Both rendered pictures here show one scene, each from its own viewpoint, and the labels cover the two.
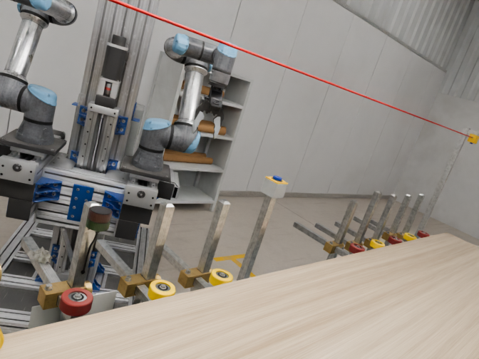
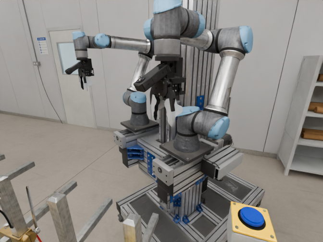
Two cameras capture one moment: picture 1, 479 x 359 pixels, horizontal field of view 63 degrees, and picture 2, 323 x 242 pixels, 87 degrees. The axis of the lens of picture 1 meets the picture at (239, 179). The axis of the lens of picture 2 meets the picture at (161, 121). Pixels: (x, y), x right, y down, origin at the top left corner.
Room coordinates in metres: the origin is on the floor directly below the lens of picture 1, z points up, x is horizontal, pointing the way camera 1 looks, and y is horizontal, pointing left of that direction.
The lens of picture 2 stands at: (1.30, -0.30, 1.51)
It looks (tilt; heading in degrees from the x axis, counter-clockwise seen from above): 20 degrees down; 66
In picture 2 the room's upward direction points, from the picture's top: straight up
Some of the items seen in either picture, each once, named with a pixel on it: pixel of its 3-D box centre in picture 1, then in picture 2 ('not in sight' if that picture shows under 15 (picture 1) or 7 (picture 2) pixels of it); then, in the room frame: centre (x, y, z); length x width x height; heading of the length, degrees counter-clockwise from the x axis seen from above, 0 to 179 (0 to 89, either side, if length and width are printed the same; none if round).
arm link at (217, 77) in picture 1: (219, 77); (166, 49); (1.54, 0.19, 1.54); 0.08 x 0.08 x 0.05
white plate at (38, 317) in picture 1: (74, 311); not in sight; (1.03, 0.36, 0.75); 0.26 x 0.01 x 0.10; 138
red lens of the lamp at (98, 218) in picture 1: (100, 214); not in sight; (0.96, 0.33, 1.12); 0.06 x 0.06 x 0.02
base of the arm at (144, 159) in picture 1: (149, 156); (186, 138); (1.79, 0.44, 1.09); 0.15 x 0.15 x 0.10
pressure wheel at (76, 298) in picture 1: (73, 313); not in sight; (0.90, 0.31, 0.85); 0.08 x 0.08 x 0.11
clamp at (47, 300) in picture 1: (66, 293); (17, 235); (0.97, 0.37, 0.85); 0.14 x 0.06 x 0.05; 138
